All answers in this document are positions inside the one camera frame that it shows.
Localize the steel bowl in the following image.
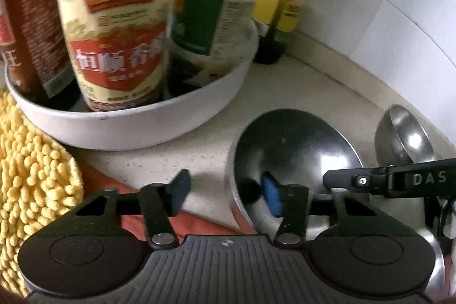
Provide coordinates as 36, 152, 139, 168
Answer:
417, 228, 447, 301
224, 109, 363, 237
374, 104, 437, 166

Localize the steel bowl front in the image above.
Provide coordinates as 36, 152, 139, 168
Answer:
417, 228, 447, 301

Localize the red cloth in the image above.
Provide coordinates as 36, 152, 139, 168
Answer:
78, 162, 243, 242

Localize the white rotating condiment rack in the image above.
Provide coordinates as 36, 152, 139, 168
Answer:
4, 22, 259, 151

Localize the yellow chenille mat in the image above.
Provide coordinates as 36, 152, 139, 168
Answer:
1, 88, 84, 297

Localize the purple neck clear bottle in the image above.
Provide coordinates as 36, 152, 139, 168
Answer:
167, 0, 256, 96

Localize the red label soy sauce bottle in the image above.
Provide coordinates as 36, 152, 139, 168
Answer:
1, 0, 80, 110

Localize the yellow cap vinegar bottle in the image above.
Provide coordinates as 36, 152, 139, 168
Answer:
57, 0, 171, 111

